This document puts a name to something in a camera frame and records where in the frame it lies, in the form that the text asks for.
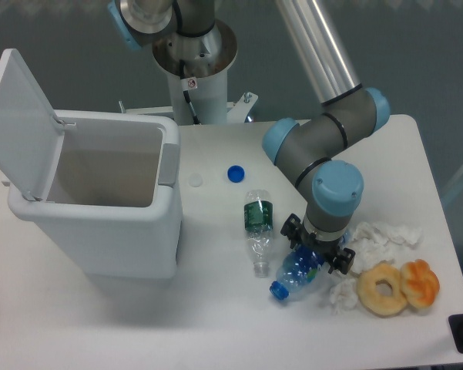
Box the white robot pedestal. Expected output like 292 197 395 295
153 19 237 126

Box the white trash bin lid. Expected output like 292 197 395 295
0 49 76 201

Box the white bottle cap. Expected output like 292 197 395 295
188 173 203 188

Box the black cable on pedestal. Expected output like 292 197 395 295
178 59 201 126

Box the blue bottle cap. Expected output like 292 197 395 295
226 165 245 183

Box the orange glazed pastry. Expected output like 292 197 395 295
401 259 440 309

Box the blue plastic bottle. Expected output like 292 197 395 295
269 242 330 301

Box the white trash bin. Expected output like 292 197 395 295
8 110 183 278

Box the plain ring donut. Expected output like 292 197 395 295
357 263 408 316

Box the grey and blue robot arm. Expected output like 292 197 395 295
108 1 391 274

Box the small crumpled white tissue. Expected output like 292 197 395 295
328 277 358 315

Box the large crumpled white tissue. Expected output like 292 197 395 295
346 221 424 275

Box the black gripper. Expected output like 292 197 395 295
280 214 355 274

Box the white bracket with bolt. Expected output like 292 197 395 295
226 92 259 124

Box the clear bottle with green label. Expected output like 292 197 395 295
243 189 273 278

